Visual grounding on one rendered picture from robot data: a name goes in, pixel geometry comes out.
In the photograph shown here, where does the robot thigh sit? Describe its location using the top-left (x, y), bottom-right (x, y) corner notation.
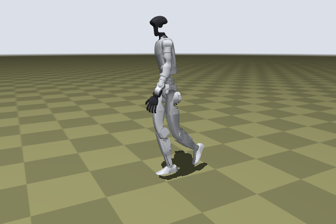
top-left (165, 90), bottom-right (182, 140)
top-left (152, 95), bottom-right (170, 138)

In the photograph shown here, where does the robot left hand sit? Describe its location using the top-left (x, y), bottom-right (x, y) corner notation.
top-left (145, 90), bottom-right (162, 113)

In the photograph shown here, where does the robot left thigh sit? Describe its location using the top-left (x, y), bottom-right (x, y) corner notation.
top-left (165, 90), bottom-right (182, 140)

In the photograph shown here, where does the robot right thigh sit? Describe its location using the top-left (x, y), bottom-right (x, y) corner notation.
top-left (152, 95), bottom-right (170, 138)

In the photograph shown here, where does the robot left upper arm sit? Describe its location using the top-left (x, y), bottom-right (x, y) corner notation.
top-left (161, 40), bottom-right (173, 72)

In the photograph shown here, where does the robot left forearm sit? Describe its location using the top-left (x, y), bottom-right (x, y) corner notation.
top-left (154, 64), bottom-right (171, 95)

